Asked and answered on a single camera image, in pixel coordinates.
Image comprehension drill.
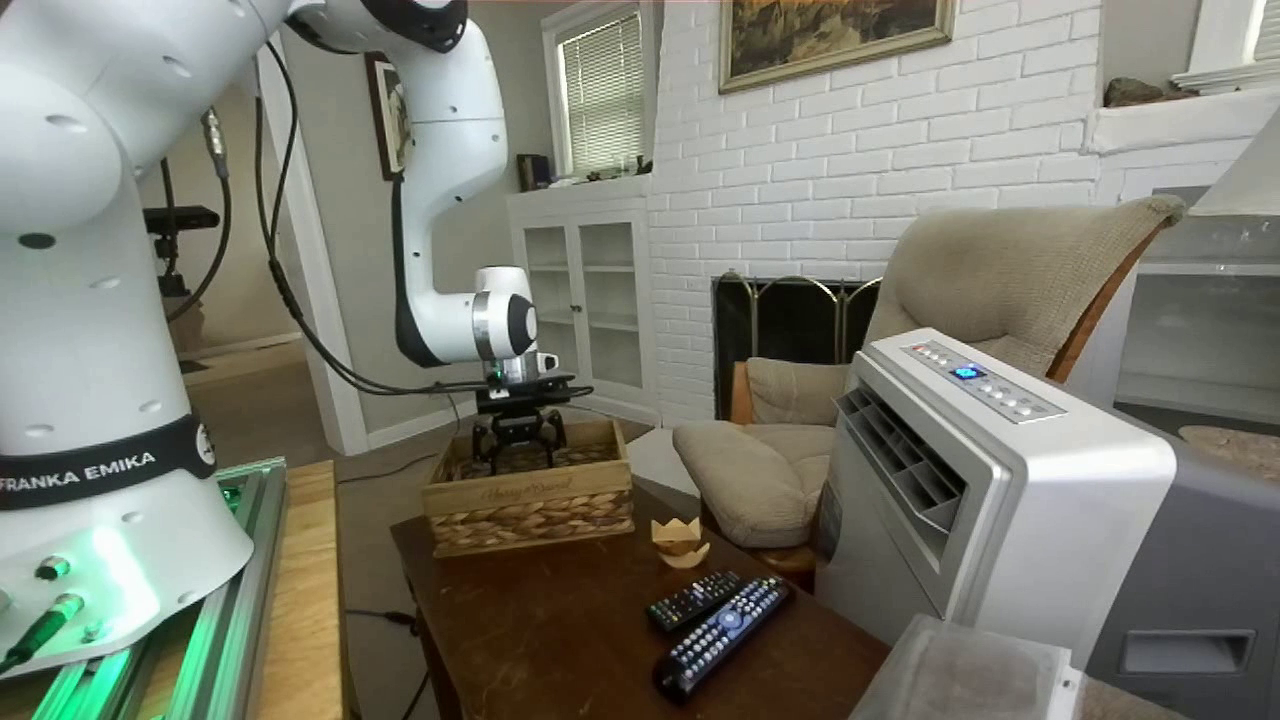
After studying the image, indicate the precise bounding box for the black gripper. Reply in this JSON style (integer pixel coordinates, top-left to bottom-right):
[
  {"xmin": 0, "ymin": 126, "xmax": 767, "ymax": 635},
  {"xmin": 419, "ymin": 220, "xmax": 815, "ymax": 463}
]
[{"xmin": 467, "ymin": 396, "xmax": 576, "ymax": 471}]

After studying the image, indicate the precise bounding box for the woven rectangular basket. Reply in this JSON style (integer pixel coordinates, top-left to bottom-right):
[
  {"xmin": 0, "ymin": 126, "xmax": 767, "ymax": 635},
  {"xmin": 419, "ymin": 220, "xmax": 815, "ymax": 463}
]
[{"xmin": 419, "ymin": 416, "xmax": 640, "ymax": 560}]

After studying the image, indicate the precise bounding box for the dark wood side table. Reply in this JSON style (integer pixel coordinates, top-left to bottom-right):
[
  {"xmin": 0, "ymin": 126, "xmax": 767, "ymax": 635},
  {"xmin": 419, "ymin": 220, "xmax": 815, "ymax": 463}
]
[{"xmin": 389, "ymin": 484, "xmax": 898, "ymax": 720}]

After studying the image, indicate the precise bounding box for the pale wooden base block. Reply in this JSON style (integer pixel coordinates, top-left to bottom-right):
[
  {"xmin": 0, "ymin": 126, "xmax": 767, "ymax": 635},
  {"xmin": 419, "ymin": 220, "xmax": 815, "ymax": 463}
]
[{"xmin": 658, "ymin": 539, "xmax": 712, "ymax": 574}]

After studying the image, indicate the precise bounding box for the short black remote control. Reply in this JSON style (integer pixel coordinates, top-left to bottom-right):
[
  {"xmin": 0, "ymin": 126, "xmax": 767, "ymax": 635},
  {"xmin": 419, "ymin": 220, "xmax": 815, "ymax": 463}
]
[{"xmin": 646, "ymin": 568, "xmax": 744, "ymax": 638}]

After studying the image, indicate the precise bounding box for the light wood workbench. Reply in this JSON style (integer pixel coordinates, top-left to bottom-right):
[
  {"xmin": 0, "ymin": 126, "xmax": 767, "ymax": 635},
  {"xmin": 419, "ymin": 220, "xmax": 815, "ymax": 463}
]
[{"xmin": 245, "ymin": 455, "xmax": 354, "ymax": 720}]

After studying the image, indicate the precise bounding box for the long black remote control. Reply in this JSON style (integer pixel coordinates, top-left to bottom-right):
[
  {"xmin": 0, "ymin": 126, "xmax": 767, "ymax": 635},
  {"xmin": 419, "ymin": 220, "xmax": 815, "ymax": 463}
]
[{"xmin": 648, "ymin": 573, "xmax": 801, "ymax": 706}]

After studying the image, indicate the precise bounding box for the brass framed fireplace screen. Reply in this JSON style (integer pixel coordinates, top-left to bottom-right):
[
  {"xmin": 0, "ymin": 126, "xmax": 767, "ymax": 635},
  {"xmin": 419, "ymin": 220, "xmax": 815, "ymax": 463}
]
[{"xmin": 707, "ymin": 271, "xmax": 888, "ymax": 425}]

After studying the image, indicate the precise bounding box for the small dark framed picture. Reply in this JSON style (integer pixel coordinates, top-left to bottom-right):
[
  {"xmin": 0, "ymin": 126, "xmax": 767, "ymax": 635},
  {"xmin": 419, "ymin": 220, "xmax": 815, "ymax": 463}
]
[{"xmin": 365, "ymin": 50, "xmax": 412, "ymax": 184}]

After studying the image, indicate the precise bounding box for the white framed window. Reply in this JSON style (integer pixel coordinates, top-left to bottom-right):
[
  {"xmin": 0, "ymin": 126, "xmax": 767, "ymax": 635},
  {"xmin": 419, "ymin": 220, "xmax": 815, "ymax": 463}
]
[
  {"xmin": 1186, "ymin": 0, "xmax": 1280, "ymax": 75},
  {"xmin": 538, "ymin": 0, "xmax": 667, "ymax": 188}
]

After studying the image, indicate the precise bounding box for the grey bin with pale lid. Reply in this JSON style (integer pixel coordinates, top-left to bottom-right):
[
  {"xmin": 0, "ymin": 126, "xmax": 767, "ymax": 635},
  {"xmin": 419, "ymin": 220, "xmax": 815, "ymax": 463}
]
[{"xmin": 850, "ymin": 612, "xmax": 1090, "ymax": 720}]

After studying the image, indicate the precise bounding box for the beige recliner armchair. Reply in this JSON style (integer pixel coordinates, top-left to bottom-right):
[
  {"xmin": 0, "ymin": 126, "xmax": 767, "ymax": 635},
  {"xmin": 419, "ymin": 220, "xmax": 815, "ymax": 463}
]
[{"xmin": 672, "ymin": 193, "xmax": 1194, "ymax": 574}]

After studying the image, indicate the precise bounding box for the gold framed landscape painting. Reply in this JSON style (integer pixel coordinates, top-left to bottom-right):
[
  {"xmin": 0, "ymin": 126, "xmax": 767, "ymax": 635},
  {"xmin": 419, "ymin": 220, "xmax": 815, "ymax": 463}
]
[{"xmin": 716, "ymin": 0, "xmax": 961, "ymax": 96}]

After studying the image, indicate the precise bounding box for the white portable air conditioner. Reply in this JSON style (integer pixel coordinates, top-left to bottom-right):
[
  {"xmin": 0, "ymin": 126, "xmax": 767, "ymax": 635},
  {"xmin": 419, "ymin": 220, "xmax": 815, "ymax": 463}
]
[{"xmin": 813, "ymin": 325, "xmax": 1182, "ymax": 667}]

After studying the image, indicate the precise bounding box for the table lamp smooth white shade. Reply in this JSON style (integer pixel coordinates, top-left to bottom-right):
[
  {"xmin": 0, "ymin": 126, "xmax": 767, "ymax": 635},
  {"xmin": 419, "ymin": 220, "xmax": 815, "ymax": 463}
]
[{"xmin": 1186, "ymin": 105, "xmax": 1280, "ymax": 222}]

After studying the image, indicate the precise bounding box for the black floor cable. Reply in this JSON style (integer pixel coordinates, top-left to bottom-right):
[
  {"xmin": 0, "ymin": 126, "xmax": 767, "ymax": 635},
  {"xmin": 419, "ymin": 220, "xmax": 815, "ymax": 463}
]
[{"xmin": 339, "ymin": 605, "xmax": 432, "ymax": 720}]

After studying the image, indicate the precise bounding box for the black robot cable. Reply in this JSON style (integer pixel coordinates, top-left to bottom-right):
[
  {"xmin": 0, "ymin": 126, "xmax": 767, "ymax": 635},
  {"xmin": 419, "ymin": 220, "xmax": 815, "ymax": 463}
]
[{"xmin": 195, "ymin": 34, "xmax": 491, "ymax": 398}]

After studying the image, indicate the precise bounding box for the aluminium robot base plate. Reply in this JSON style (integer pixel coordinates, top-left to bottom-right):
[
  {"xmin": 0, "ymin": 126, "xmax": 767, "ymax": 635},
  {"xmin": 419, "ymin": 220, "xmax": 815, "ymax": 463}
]
[{"xmin": 0, "ymin": 455, "xmax": 294, "ymax": 720}]

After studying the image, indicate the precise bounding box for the black camera on tripod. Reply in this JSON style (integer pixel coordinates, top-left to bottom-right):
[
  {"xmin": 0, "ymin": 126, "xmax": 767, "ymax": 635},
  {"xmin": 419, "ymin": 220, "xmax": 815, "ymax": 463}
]
[{"xmin": 135, "ymin": 110, "xmax": 232, "ymax": 304}]

